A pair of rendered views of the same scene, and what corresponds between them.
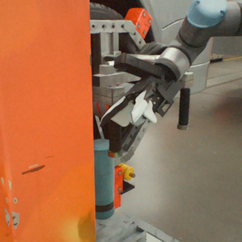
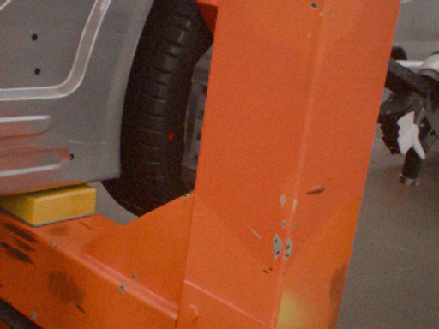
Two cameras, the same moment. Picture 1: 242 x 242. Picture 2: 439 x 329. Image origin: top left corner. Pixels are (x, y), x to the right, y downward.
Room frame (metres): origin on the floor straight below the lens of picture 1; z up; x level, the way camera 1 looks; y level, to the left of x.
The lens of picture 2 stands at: (-0.36, 0.31, 1.15)
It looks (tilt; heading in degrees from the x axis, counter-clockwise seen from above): 16 degrees down; 355
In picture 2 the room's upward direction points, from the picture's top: 8 degrees clockwise
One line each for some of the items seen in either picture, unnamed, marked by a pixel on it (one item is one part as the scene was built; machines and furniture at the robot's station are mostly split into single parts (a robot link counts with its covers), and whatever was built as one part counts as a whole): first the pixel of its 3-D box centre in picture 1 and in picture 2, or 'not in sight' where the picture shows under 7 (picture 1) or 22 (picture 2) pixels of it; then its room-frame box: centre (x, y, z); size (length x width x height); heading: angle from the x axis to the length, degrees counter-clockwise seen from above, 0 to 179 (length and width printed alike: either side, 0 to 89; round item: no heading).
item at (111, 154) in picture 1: (115, 129); not in sight; (0.86, 0.02, 0.83); 0.04 x 0.04 x 0.16
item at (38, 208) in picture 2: not in sight; (45, 196); (0.88, 0.52, 0.71); 0.14 x 0.14 x 0.05; 45
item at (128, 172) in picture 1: (109, 165); not in sight; (1.30, 0.05, 0.51); 0.29 x 0.06 x 0.06; 45
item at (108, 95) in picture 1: (107, 93); not in sight; (0.88, 0.04, 0.93); 0.09 x 0.05 x 0.05; 45
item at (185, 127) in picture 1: (184, 107); (415, 148); (1.10, -0.22, 0.83); 0.04 x 0.04 x 0.16
